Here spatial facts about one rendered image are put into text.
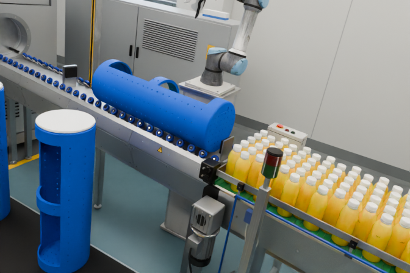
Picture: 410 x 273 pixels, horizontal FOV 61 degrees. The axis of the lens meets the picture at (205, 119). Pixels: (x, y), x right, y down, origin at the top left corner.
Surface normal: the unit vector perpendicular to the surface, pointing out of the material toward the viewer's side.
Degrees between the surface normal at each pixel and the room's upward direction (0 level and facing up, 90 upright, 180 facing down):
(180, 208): 90
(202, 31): 90
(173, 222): 90
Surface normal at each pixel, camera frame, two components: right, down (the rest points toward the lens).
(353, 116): -0.47, 0.26
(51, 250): 0.16, -0.92
